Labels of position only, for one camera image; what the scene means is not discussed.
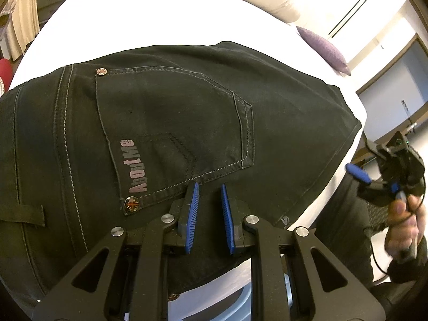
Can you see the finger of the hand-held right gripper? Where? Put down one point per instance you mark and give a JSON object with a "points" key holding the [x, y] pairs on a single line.
{"points": [[358, 173], [398, 192]]}

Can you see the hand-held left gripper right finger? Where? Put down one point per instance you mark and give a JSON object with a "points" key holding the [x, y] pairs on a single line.
{"points": [[226, 220]]}

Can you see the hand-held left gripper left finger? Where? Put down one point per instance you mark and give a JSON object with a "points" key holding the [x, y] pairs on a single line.
{"points": [[192, 220]]}

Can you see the black denim pants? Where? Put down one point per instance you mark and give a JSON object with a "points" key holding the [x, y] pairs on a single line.
{"points": [[167, 107]]}

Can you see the person's right hand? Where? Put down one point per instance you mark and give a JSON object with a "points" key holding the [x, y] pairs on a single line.
{"points": [[401, 230]]}

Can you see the person's dark clothing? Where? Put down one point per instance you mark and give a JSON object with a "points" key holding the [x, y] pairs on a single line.
{"points": [[347, 234]]}

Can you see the grey room door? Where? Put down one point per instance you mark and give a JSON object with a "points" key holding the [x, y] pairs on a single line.
{"points": [[394, 90]]}

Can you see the purple pillow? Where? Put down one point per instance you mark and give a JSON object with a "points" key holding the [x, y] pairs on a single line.
{"points": [[324, 48]]}

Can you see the white wardrobe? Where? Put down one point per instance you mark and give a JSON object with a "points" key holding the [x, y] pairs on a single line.
{"points": [[341, 3]]}

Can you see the bed with white sheet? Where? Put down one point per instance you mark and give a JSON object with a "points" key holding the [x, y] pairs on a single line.
{"points": [[133, 13]]}

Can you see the red round object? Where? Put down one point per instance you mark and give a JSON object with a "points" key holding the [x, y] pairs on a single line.
{"points": [[5, 73]]}

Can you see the beige curtain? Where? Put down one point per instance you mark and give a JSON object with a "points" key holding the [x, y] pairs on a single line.
{"points": [[23, 23]]}

